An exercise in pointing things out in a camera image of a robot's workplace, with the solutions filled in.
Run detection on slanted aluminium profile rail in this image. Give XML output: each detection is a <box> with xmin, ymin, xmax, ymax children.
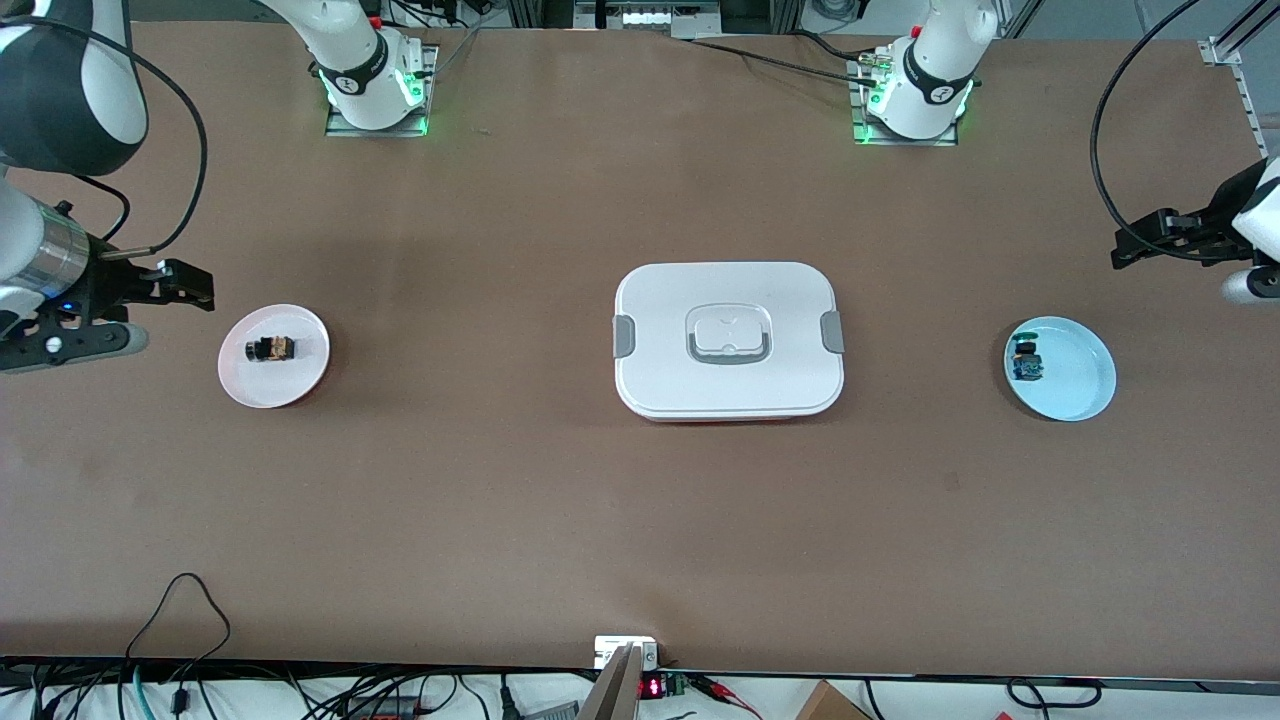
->
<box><xmin>1198</xmin><ymin>0</ymin><xmax>1280</xmax><ymax>67</ymax></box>

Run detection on black red power strip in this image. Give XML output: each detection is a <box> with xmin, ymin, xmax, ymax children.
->
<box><xmin>345</xmin><ymin>695</ymin><xmax>421</xmax><ymax>720</ymax></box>

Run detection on white lidded lunch box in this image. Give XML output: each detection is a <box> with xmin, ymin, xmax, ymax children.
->
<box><xmin>612</xmin><ymin>262</ymin><xmax>846</xmax><ymax>423</ymax></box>

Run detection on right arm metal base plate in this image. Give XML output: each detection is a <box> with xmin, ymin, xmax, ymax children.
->
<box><xmin>325</xmin><ymin>45</ymin><xmax>439</xmax><ymax>138</ymax></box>

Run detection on silver electrical box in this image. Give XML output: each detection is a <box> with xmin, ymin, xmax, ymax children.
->
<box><xmin>575</xmin><ymin>0</ymin><xmax>723</xmax><ymax>33</ymax></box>

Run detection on small white mount block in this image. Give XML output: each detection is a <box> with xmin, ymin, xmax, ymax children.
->
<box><xmin>594</xmin><ymin>636</ymin><xmax>659</xmax><ymax>669</ymax></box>

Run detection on light blue round plate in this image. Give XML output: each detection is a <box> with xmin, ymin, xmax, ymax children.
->
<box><xmin>1003</xmin><ymin>316</ymin><xmax>1118</xmax><ymax>423</ymax></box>

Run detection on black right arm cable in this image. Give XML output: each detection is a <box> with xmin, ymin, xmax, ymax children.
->
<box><xmin>0</xmin><ymin>15</ymin><xmax>209</xmax><ymax>263</ymax></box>

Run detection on black cable across table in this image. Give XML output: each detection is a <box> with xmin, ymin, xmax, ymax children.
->
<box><xmin>672</xmin><ymin>38</ymin><xmax>881</xmax><ymax>83</ymax></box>

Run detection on black looped table cable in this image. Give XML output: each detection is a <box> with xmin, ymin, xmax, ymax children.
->
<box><xmin>125</xmin><ymin>572</ymin><xmax>233</xmax><ymax>691</ymax></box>

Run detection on red black clip leads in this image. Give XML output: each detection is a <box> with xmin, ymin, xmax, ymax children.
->
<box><xmin>690</xmin><ymin>675</ymin><xmax>763</xmax><ymax>719</ymax></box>

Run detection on pink round plate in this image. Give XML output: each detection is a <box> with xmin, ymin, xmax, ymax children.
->
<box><xmin>217</xmin><ymin>303</ymin><xmax>331</xmax><ymax>410</ymax></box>

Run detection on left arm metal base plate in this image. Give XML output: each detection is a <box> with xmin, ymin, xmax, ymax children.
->
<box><xmin>850</xmin><ymin>55</ymin><xmax>961</xmax><ymax>148</ymax></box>

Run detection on perforated white metal rail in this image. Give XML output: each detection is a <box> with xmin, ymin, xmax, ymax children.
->
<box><xmin>1233</xmin><ymin>62</ymin><xmax>1280</xmax><ymax>201</ymax></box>

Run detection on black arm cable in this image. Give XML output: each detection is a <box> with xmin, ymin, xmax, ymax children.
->
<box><xmin>0</xmin><ymin>15</ymin><xmax>209</xmax><ymax>263</ymax></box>
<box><xmin>1090</xmin><ymin>0</ymin><xmax>1241</xmax><ymax>263</ymax></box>

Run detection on black flat looped cable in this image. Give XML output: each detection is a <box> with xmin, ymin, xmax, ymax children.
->
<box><xmin>1005</xmin><ymin>678</ymin><xmax>1103</xmax><ymax>711</ymax></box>

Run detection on grey metal bar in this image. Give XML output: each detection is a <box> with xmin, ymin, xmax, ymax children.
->
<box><xmin>575</xmin><ymin>645</ymin><xmax>643</xmax><ymax>720</ymax></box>

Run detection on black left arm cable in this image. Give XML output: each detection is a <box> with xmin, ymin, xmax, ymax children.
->
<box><xmin>1090</xmin><ymin>0</ymin><xmax>1241</xmax><ymax>263</ymax></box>

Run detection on brown cardboard box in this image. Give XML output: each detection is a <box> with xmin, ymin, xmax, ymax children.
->
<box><xmin>795</xmin><ymin>680</ymin><xmax>873</xmax><ymax>720</ymax></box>

